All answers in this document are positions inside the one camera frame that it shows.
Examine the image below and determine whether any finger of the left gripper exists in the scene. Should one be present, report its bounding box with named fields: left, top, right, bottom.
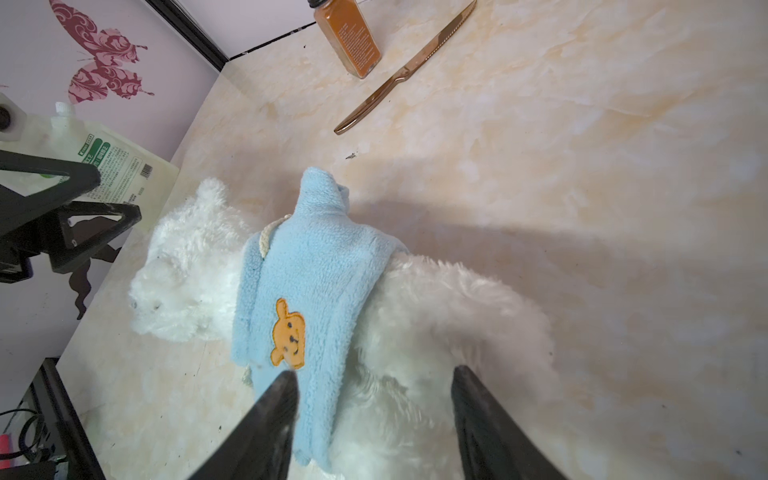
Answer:
left=1, top=150, right=101, bottom=235
left=1, top=201, right=142, bottom=284

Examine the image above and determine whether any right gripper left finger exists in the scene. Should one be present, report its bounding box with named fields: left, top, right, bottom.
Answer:
left=190, top=371, right=299, bottom=480

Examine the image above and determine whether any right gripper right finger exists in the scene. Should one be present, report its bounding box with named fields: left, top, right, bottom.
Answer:
left=451, top=365, right=566, bottom=480

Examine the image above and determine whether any white teddy bear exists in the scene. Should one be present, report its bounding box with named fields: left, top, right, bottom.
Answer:
left=129, top=168, right=557, bottom=479

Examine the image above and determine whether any light blue bear hoodie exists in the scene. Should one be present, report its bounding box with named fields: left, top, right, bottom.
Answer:
left=231, top=167, right=405, bottom=471

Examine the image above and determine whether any white green refill pouch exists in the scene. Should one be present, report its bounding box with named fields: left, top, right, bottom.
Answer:
left=1, top=95, right=179, bottom=232

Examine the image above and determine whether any wooden knife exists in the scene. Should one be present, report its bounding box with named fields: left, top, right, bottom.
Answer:
left=333, top=0, right=478, bottom=135

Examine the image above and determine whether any amber spice jar black lid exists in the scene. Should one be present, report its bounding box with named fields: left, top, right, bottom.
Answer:
left=308, top=0, right=382, bottom=79

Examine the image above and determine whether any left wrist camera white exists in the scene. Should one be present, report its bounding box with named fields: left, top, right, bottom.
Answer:
left=0, top=93, right=27, bottom=142

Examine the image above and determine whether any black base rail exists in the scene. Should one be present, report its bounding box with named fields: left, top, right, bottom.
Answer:
left=0, top=358, right=106, bottom=480

